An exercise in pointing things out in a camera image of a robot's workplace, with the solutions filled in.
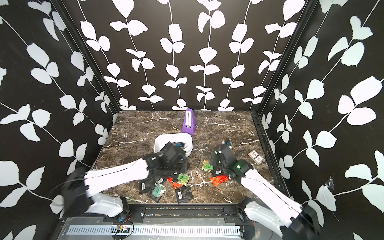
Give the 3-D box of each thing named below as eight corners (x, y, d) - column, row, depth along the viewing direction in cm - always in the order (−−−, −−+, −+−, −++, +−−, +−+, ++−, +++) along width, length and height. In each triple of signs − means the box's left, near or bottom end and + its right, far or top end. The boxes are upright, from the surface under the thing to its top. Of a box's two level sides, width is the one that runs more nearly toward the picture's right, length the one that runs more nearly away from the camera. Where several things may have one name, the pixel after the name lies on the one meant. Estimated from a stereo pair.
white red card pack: (257, 166, 94) (258, 164, 92) (246, 155, 99) (248, 153, 97) (263, 161, 96) (265, 159, 94) (253, 150, 101) (254, 149, 99)
